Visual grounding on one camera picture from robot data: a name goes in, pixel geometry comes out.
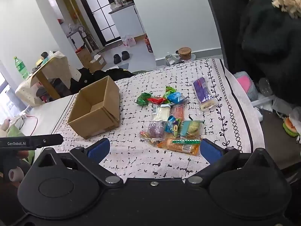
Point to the grey plastic trash bag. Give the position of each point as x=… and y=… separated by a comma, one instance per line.
x=172, y=59

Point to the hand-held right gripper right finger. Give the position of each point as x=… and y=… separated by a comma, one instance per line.
x=210, y=150

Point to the teal snack packet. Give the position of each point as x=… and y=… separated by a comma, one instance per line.
x=191, y=127

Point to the black bag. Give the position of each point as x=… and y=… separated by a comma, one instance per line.
x=117, y=74

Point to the green shiny candy packet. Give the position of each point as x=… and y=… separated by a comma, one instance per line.
x=144, y=98

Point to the pink plush toy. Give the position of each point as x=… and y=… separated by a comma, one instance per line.
x=245, y=84

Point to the dark round stool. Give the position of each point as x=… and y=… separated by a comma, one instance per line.
x=43, y=91

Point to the black clothes pile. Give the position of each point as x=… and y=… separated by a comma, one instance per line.
x=80, y=80

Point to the white kitchen cabinet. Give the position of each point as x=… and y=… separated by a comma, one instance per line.
x=127, y=21

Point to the yellow wooden table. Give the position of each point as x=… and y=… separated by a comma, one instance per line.
x=47, y=84

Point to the pink snack packet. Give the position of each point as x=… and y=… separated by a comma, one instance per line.
x=178, y=112

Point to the beige and green plush toy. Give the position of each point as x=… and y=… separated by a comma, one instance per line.
x=9, y=128

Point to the white bed sheet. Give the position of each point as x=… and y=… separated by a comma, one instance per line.
x=51, y=113

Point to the clear brown snack bar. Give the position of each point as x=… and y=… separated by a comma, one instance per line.
x=148, y=137

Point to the watermelon plush toy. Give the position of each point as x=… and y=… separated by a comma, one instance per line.
x=290, y=127

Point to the clear purple snack packet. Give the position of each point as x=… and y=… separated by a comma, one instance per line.
x=156, y=128

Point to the white snack packet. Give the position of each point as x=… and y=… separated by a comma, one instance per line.
x=161, y=111

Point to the orange snack packet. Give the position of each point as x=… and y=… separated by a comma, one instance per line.
x=176, y=148

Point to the white black printed blanket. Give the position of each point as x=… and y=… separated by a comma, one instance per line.
x=131, y=153

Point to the black slipper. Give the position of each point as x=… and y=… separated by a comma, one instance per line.
x=116, y=58
x=125, y=55

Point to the brown cardboard box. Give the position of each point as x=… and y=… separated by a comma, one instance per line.
x=94, y=124

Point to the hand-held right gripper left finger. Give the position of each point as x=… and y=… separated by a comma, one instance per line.
x=98, y=149

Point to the open cardboard box with paper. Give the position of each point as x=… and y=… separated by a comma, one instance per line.
x=97, y=63

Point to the small side table with cloth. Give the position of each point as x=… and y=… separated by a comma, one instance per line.
x=56, y=66

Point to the tall cardboard box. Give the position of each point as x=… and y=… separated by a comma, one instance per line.
x=83, y=57

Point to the brown round tub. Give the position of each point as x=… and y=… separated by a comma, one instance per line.
x=184, y=53

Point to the white low cabinet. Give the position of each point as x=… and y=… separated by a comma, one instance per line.
x=74, y=40

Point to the black panel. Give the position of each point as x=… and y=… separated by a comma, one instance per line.
x=218, y=16

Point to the green foil snack packet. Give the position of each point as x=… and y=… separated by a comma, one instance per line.
x=169, y=90

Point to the long purple snack packet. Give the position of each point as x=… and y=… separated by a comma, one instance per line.
x=202, y=91

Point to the person's left hand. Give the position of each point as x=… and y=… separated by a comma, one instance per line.
x=22, y=155

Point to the black framed glass door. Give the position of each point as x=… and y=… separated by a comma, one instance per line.
x=98, y=16

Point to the clear plastic container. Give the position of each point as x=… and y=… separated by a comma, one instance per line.
x=265, y=86

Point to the doll figure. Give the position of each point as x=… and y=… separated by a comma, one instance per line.
x=43, y=55

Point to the red snack packet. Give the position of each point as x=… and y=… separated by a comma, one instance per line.
x=156, y=100

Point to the white standing fan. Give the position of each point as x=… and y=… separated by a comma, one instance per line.
x=81, y=29

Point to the small blue snack packet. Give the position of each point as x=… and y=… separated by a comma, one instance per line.
x=171, y=124

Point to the white plastic bag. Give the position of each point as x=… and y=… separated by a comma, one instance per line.
x=295, y=117

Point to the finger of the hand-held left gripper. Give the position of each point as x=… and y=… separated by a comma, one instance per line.
x=51, y=140

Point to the green plastic bottle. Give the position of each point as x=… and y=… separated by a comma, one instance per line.
x=20, y=68

